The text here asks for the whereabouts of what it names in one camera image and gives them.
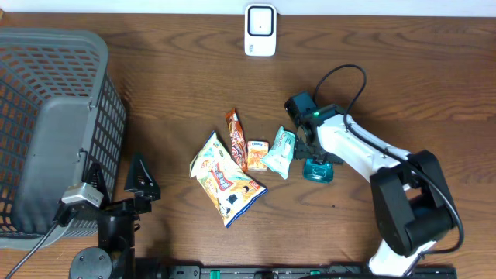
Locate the orange red snack bar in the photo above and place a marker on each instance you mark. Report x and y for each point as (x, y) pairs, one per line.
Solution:
(239, 149)

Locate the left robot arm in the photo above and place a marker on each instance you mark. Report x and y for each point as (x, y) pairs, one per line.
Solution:
(114, 256)

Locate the teal mouthwash bottle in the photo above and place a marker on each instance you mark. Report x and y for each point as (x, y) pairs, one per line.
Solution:
(317, 172)

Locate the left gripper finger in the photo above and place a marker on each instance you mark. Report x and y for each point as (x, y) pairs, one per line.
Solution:
(95, 177)
(140, 181)

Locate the mint green wipes packet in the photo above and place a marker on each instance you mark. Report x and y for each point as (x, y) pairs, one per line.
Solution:
(281, 154)

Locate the small orange tissue box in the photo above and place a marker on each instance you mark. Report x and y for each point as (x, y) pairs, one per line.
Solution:
(256, 151)

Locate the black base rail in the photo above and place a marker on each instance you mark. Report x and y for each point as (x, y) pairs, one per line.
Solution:
(153, 268)

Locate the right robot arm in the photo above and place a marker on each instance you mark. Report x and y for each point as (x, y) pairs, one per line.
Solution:
(412, 203)

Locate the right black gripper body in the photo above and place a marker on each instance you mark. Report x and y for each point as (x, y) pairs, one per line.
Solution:
(311, 152)

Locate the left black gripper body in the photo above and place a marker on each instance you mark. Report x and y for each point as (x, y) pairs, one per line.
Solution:
(134, 208)

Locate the white barcode scanner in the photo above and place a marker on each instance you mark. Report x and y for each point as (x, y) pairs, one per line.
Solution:
(260, 31)

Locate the large snack chip bag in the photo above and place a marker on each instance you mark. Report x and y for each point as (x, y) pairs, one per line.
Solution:
(231, 190)

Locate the grey plastic basket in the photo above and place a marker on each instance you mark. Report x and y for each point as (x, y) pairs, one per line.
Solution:
(60, 113)

